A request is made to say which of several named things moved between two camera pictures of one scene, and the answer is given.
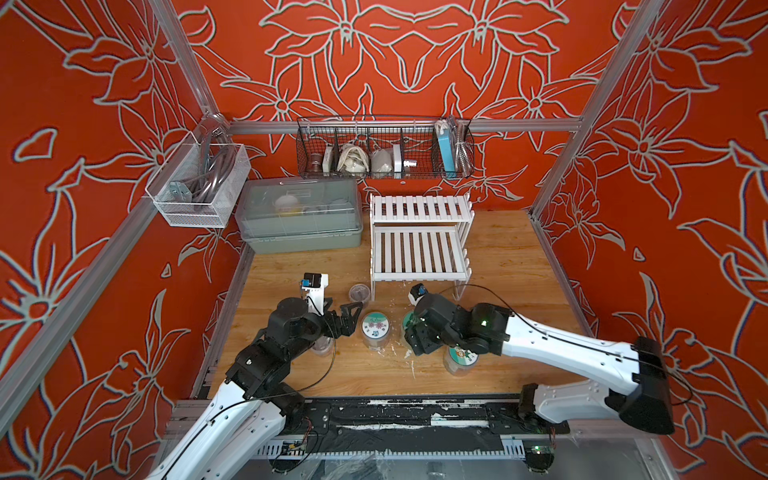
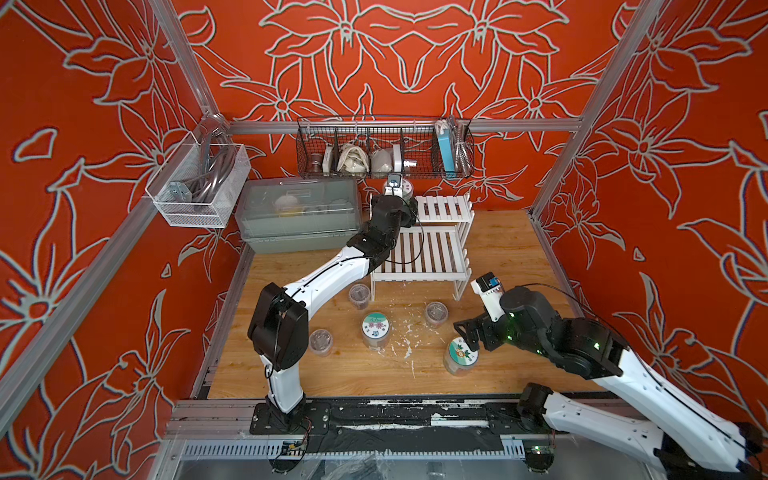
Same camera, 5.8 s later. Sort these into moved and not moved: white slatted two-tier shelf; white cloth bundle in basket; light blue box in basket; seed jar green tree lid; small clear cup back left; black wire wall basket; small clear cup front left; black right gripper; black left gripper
Moved: black left gripper; seed jar green tree lid; black right gripper
Not moved: small clear cup front left; small clear cup back left; white cloth bundle in basket; black wire wall basket; white slatted two-tier shelf; light blue box in basket
